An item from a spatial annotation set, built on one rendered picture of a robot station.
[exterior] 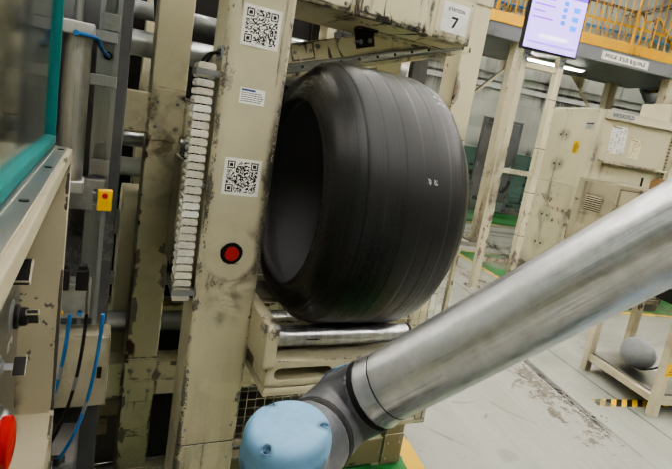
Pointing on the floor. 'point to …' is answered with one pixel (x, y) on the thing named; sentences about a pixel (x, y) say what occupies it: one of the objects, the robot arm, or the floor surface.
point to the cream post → (229, 222)
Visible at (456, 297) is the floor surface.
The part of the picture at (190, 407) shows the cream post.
